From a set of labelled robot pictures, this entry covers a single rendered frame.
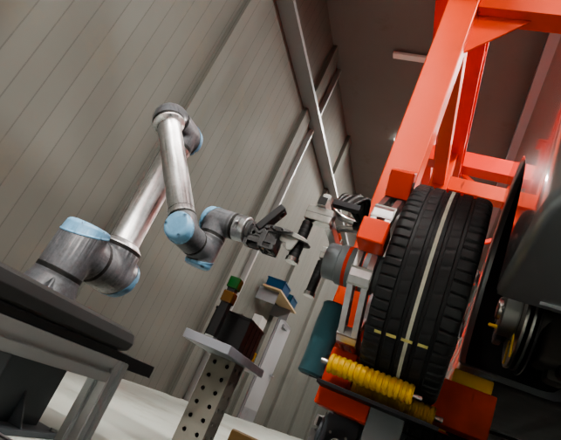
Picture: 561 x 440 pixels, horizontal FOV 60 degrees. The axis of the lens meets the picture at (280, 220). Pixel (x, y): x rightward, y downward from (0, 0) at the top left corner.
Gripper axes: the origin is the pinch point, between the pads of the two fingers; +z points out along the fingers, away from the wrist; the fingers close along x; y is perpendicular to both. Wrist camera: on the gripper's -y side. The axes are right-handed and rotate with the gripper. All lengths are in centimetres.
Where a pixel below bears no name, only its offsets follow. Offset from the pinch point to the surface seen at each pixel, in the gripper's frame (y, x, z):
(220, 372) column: 46, -25, -18
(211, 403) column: 56, -25, -17
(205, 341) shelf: 39.8, -5.8, -19.6
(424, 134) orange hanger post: -89, -55, 15
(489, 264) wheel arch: -29, -45, 56
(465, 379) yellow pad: 12, -56, 59
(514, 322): 2, -6, 64
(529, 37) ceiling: -568, -435, 49
